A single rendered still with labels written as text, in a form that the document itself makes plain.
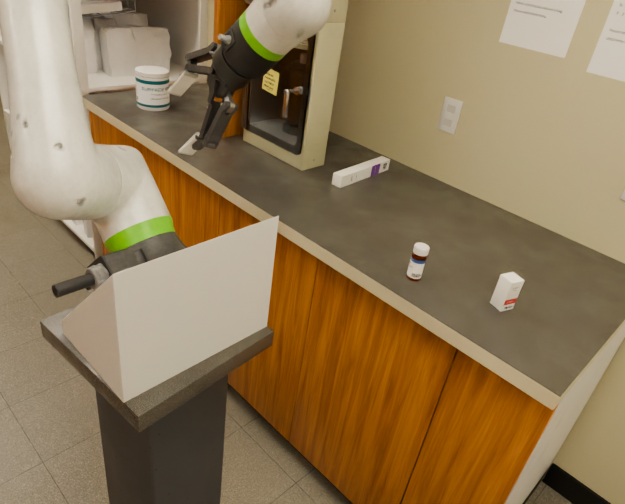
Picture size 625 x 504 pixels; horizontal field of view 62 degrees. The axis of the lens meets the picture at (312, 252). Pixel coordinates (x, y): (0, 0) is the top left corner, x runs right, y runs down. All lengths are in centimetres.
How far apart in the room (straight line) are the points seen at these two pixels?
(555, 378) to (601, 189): 74
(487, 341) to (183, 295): 66
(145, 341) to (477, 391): 75
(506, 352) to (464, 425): 25
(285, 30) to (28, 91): 39
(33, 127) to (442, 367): 97
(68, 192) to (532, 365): 93
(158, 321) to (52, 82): 39
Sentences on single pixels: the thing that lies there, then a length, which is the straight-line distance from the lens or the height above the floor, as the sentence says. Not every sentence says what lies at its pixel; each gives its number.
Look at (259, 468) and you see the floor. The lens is 202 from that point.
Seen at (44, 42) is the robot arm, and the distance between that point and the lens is 92.
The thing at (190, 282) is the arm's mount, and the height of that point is 113.
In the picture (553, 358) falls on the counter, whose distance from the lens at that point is 124.
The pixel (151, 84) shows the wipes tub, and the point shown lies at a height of 105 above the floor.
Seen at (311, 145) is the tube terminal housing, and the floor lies 103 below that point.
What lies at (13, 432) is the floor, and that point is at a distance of 223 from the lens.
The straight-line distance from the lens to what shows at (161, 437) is 113.
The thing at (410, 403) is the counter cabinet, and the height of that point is 64.
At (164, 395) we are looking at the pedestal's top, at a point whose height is 94.
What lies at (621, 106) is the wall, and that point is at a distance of 171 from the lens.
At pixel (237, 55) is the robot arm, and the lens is 91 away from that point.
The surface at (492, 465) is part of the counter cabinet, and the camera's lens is 138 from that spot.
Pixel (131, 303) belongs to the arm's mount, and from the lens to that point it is 83.
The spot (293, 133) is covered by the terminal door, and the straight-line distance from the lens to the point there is 178.
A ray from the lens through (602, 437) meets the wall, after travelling 210.
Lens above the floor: 164
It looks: 32 degrees down
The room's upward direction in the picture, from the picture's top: 9 degrees clockwise
